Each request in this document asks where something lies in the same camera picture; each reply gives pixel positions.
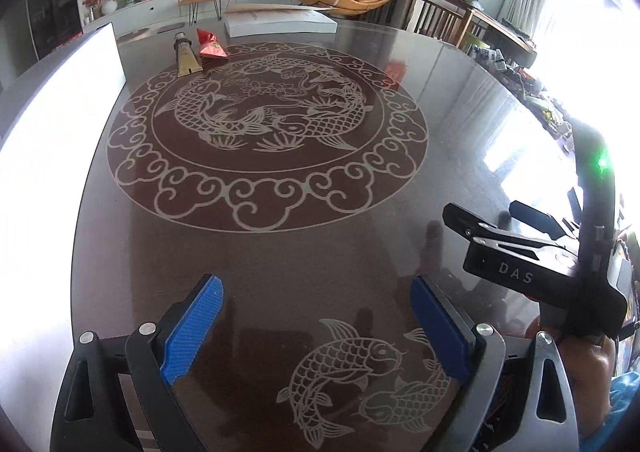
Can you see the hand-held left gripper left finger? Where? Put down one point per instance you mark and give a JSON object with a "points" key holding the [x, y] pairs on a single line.
{"points": [[192, 322]]}

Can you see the dark wooden chair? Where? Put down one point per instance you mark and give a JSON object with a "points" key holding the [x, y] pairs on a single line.
{"points": [[440, 14]]}

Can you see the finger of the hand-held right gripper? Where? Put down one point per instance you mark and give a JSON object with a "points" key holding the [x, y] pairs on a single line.
{"points": [[537, 219], [505, 257]]}

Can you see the red snack packet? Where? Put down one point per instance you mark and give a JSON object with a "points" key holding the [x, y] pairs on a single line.
{"points": [[212, 48]]}

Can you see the wooden side table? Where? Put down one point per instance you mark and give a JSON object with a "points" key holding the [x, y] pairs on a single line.
{"points": [[500, 29]]}

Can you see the gold tube with metal cap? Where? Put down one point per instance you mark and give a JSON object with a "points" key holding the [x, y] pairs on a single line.
{"points": [[186, 57]]}

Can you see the blue patterned cloth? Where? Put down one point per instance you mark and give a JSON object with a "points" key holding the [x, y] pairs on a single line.
{"points": [[617, 412]]}

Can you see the clutter of small items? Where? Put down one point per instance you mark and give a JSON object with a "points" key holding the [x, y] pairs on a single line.
{"points": [[525, 82]]}

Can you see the person's right hand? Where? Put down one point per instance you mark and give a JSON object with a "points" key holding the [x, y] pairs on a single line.
{"points": [[585, 367]]}

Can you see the white flat carton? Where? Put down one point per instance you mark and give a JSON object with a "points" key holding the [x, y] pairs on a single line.
{"points": [[280, 22]]}

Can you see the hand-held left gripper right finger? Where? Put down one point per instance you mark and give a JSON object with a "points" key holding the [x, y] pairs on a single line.
{"points": [[440, 327]]}

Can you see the white panel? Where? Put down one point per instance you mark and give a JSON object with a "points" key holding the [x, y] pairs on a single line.
{"points": [[50, 132]]}

